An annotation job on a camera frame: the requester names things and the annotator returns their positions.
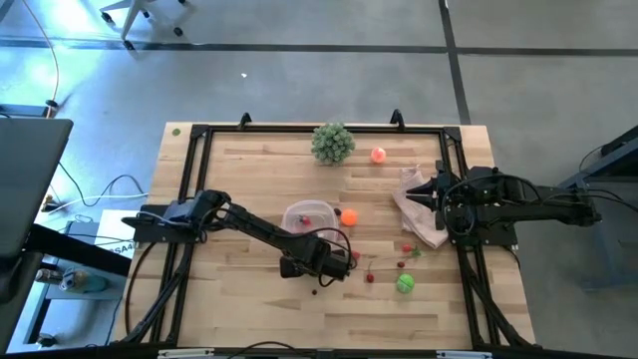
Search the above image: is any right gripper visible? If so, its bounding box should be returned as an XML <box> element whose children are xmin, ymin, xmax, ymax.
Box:
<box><xmin>406</xmin><ymin>160</ymin><xmax>453</xmax><ymax>232</ymax></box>

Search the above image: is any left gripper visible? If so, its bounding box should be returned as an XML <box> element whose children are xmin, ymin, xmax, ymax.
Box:
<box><xmin>278</xmin><ymin>237</ymin><xmax>353</xmax><ymax>281</ymax></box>

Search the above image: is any clear plastic tupperware container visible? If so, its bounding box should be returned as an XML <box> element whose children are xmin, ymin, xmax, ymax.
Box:
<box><xmin>280</xmin><ymin>198</ymin><xmax>341</xmax><ymax>246</ymax></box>

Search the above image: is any green toy apple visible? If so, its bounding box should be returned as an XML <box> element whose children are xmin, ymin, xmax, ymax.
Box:
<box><xmin>395</xmin><ymin>272</ymin><xmax>416</xmax><ymax>295</ymax></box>

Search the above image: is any beige crumpled cloth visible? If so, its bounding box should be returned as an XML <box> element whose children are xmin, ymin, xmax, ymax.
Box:
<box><xmin>392</xmin><ymin>165</ymin><xmax>450</xmax><ymax>249</ymax></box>

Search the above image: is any potted green succulent plant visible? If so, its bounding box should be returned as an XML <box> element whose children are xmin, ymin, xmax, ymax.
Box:
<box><xmin>310</xmin><ymin>122</ymin><xmax>357</xmax><ymax>167</ymax></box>

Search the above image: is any blue grey metal table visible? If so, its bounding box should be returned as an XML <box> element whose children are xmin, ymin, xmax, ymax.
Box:
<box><xmin>550</xmin><ymin>124</ymin><xmax>638</xmax><ymax>293</ymax></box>

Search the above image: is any white paper sheet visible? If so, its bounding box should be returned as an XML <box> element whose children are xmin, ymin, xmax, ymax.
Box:
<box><xmin>94</xmin><ymin>208</ymin><xmax>139</xmax><ymax>260</ymax></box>

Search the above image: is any dark grey desk panel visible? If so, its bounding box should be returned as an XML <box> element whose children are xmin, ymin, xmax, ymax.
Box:
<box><xmin>0</xmin><ymin>118</ymin><xmax>75</xmax><ymax>305</ymax></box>

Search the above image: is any white office chair base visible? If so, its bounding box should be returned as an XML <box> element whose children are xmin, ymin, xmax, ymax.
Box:
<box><xmin>99</xmin><ymin>0</ymin><xmax>193</xmax><ymax>51</ymax></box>

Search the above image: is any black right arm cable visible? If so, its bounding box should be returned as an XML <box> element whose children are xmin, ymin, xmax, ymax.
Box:
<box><xmin>441</xmin><ymin>174</ymin><xmax>480</xmax><ymax>237</ymax></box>

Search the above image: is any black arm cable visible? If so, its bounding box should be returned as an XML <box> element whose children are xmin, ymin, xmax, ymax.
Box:
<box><xmin>297</xmin><ymin>226</ymin><xmax>356</xmax><ymax>289</ymax></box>
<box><xmin>441</xmin><ymin>174</ymin><xmax>480</xmax><ymax>237</ymax></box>

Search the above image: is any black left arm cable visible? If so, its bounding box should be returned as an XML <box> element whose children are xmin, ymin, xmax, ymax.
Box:
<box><xmin>297</xmin><ymin>226</ymin><xmax>356</xmax><ymax>289</ymax></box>

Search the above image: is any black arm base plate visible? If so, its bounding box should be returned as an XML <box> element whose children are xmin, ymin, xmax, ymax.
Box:
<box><xmin>448</xmin><ymin>226</ymin><xmax>519</xmax><ymax>248</ymax></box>
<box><xmin>121</xmin><ymin>202</ymin><xmax>205</xmax><ymax>244</ymax></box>

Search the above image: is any black table edge cable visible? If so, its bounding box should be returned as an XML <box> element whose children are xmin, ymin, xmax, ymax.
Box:
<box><xmin>226</xmin><ymin>340</ymin><xmax>313</xmax><ymax>359</ymax></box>

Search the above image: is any black aluminium table frame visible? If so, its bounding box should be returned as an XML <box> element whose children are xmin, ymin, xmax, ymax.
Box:
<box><xmin>112</xmin><ymin>109</ymin><xmax>537</xmax><ymax>350</ymax></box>

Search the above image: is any silver metal bracket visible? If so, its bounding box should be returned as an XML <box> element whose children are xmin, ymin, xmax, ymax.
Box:
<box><xmin>437</xmin><ymin>350</ymin><xmax>493</xmax><ymax>359</ymax></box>
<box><xmin>158</xmin><ymin>348</ymin><xmax>215</xmax><ymax>359</ymax></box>

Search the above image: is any white floor cable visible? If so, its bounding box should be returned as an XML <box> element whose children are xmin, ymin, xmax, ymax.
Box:
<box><xmin>47</xmin><ymin>191</ymin><xmax>151</xmax><ymax>213</ymax></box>

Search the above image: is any orange floor cable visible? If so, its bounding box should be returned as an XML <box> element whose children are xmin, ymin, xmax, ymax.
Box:
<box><xmin>19</xmin><ymin>0</ymin><xmax>61</xmax><ymax>119</ymax></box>

